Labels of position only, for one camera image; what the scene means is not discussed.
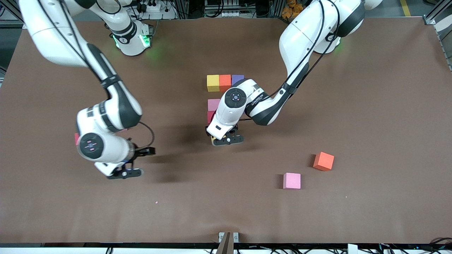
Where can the orange foam cube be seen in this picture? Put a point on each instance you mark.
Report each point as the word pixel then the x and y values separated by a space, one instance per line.
pixel 225 83
pixel 323 161

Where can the metal mount bracket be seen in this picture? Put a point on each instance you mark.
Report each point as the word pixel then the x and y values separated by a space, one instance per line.
pixel 229 243

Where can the red foam cube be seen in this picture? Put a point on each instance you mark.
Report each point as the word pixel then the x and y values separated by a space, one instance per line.
pixel 76 139
pixel 210 116

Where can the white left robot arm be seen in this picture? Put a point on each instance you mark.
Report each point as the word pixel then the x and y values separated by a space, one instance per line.
pixel 235 98

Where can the white power strip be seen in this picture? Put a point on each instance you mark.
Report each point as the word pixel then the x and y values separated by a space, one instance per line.
pixel 155 7

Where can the pink foam cube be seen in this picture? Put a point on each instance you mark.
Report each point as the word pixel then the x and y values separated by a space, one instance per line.
pixel 292 180
pixel 213 104

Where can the brown table cover sheet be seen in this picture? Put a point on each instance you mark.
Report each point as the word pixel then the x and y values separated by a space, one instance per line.
pixel 226 211

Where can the bag of orange items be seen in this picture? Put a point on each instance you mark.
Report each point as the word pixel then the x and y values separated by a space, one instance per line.
pixel 291 10

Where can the white equipment box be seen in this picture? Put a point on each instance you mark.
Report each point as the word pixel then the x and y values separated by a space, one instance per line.
pixel 226 14

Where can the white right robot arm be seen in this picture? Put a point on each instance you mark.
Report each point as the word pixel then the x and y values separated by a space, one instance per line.
pixel 91 145

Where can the aluminium frame corner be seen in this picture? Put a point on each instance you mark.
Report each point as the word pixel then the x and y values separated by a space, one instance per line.
pixel 436 16
pixel 12 14

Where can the white tag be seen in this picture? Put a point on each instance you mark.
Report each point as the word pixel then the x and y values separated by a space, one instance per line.
pixel 352 249

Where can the purple foam cube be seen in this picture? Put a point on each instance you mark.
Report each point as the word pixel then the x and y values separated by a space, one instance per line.
pixel 237 78

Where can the aluminium frame post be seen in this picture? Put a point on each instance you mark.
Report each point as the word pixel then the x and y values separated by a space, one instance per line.
pixel 274 7
pixel 183 8

